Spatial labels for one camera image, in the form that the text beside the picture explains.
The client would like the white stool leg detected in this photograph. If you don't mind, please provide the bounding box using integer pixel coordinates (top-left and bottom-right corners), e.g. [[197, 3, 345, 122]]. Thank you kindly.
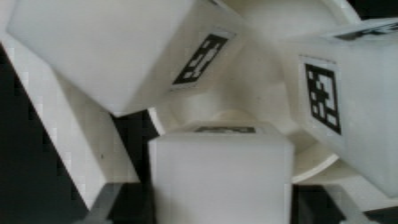
[[7, 0, 244, 117], [283, 17, 398, 198], [149, 122, 295, 224]]

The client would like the white right fence rail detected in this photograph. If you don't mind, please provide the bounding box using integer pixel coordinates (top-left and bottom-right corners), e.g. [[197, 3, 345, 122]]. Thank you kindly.
[[0, 35, 139, 207]]

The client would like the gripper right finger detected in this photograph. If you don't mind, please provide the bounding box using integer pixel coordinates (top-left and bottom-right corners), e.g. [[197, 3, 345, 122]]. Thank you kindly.
[[290, 183, 380, 224]]

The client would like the white round stool seat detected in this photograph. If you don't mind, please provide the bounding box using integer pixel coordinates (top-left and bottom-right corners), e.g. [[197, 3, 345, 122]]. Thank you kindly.
[[148, 0, 398, 211]]

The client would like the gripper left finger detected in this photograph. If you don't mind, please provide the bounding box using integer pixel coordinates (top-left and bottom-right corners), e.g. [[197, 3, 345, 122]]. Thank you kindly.
[[73, 183, 157, 224]]

